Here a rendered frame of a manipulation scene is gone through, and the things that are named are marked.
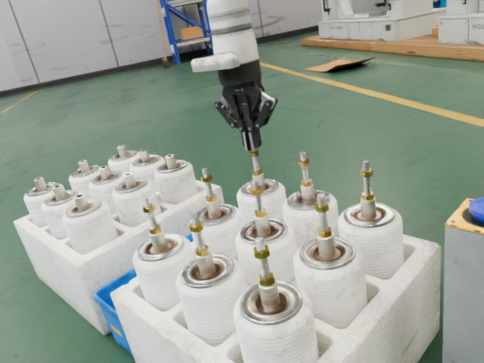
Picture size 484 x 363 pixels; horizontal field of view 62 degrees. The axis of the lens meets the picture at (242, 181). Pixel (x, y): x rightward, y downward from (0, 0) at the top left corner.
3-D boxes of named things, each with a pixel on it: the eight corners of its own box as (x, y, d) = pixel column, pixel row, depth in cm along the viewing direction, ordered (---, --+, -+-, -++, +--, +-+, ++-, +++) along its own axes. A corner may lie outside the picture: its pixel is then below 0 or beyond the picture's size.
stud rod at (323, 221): (325, 247, 54) (319, 197, 51) (320, 243, 55) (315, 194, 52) (331, 245, 55) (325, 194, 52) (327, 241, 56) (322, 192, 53)
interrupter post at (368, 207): (372, 212, 64) (371, 193, 63) (380, 218, 62) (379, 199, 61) (358, 215, 64) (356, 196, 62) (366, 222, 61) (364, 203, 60)
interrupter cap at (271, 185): (235, 189, 81) (234, 186, 81) (268, 178, 84) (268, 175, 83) (251, 202, 75) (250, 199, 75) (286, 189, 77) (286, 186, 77)
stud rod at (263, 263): (264, 291, 48) (254, 237, 45) (272, 289, 48) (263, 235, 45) (265, 296, 47) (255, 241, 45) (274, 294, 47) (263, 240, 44)
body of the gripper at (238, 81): (269, 52, 70) (276, 105, 73) (230, 56, 75) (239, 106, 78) (244, 60, 64) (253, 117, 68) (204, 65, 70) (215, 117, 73)
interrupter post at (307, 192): (312, 197, 72) (310, 180, 71) (317, 202, 70) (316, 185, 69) (299, 201, 72) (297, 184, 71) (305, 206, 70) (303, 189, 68)
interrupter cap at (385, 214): (377, 201, 67) (377, 197, 67) (405, 220, 60) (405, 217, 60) (335, 213, 66) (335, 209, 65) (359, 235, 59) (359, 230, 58)
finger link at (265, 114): (266, 99, 68) (251, 123, 72) (274, 106, 68) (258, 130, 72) (274, 94, 70) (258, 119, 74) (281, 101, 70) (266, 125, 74)
